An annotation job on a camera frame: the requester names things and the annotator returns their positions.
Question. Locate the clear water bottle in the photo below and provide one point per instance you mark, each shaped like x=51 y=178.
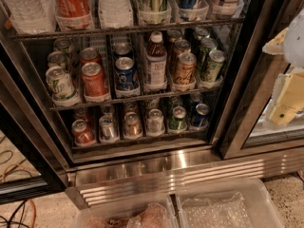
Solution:
x=32 y=16

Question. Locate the left clear plastic bin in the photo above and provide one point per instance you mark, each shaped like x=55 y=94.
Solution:
x=142 y=211

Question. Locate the white green soda can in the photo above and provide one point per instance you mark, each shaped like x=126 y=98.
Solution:
x=64 y=92

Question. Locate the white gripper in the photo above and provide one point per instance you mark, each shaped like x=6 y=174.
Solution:
x=294 y=45

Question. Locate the white can bottom shelf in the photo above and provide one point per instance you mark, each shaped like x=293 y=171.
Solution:
x=155 y=124

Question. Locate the closed glass fridge door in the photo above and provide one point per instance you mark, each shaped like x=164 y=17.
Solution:
x=254 y=85

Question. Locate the brown tea bottle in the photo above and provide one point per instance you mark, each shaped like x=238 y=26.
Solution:
x=155 y=62

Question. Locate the silver can bottom shelf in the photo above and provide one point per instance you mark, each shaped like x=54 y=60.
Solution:
x=108 y=131

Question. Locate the blue can bottom shelf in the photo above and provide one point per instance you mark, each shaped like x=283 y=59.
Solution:
x=199 y=115

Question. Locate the gold can bottom shelf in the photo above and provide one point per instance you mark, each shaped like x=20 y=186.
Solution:
x=132 y=126

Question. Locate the stainless steel beverage fridge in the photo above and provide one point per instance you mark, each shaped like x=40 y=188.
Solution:
x=105 y=172

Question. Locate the blue pepsi can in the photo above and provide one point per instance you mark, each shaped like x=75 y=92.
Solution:
x=126 y=78

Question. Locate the clear plastic bin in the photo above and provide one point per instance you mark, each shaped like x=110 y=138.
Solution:
x=142 y=211
x=238 y=203

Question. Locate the red cola bottle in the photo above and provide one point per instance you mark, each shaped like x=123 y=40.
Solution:
x=73 y=15

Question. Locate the red soda can front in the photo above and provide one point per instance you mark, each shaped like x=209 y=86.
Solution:
x=95 y=85

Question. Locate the red can bottom shelf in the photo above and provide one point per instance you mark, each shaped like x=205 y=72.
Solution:
x=82 y=133

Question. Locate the green silver tall can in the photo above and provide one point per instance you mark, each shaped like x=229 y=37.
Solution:
x=152 y=11

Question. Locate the green ginger ale can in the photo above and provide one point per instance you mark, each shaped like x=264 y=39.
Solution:
x=212 y=66

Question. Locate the right clear plastic bin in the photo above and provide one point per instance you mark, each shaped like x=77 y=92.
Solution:
x=238 y=203

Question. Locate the green can bottom shelf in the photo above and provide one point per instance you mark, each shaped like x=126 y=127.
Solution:
x=177 y=122

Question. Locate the open glass fridge door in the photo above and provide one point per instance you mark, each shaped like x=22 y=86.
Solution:
x=15 y=124

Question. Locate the gold brown soda can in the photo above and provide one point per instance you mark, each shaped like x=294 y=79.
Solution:
x=183 y=77

